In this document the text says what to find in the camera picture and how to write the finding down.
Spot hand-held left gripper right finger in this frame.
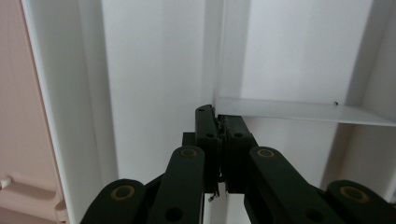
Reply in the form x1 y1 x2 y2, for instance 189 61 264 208
218 115 260 196

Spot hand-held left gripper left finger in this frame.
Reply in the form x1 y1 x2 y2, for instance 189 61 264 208
181 104 220 194

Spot white plastic tray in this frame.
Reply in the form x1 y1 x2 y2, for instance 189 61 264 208
20 0 396 224

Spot pink storage box white handle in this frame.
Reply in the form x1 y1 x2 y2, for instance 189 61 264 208
0 0 70 224

